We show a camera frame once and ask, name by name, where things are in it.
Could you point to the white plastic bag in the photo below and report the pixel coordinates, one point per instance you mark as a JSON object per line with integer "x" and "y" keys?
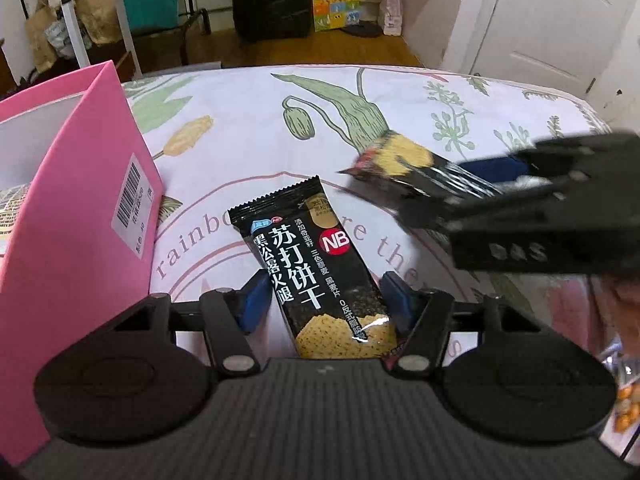
{"x": 390, "y": 17}

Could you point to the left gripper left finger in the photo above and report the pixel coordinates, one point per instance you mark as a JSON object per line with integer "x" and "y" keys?
{"x": 229, "y": 316}

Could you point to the pink storage box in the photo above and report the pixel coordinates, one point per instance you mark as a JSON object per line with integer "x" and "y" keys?
{"x": 81, "y": 248}

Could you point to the floral bed sheet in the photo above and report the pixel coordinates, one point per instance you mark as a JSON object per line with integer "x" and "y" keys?
{"x": 222, "y": 137}

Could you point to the black soda cracker packet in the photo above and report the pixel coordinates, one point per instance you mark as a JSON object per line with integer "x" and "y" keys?
{"x": 325, "y": 291}

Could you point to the brown paper bag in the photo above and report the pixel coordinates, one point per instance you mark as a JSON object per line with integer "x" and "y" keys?
{"x": 100, "y": 20}

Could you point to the teal tote bag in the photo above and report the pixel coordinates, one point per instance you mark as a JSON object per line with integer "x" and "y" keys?
{"x": 151, "y": 15}

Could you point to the colourful gift bag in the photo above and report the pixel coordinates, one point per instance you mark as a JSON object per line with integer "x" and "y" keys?
{"x": 335, "y": 14}

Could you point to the orange snack bag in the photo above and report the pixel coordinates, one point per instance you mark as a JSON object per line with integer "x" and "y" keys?
{"x": 621, "y": 434}

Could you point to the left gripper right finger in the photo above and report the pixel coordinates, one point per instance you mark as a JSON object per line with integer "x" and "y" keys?
{"x": 422, "y": 319}

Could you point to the beige large snack bag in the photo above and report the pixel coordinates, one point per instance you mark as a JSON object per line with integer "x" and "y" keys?
{"x": 11, "y": 200}

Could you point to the white metal rack stand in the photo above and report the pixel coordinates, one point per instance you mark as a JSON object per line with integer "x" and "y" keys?
{"x": 127, "y": 64}

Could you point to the white door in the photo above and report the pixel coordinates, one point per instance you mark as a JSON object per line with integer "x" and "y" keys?
{"x": 561, "y": 44}

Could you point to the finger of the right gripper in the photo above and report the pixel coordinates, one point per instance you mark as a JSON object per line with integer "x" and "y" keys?
{"x": 497, "y": 169}
{"x": 427, "y": 212}

